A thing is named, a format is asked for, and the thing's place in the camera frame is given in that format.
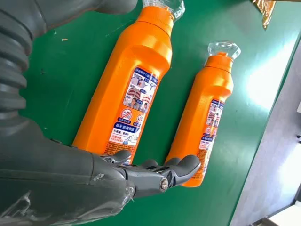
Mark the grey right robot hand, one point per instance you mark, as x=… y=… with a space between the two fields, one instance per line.
x=59 y=181

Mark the yellow plastic bag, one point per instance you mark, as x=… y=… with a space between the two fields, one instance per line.
x=265 y=11

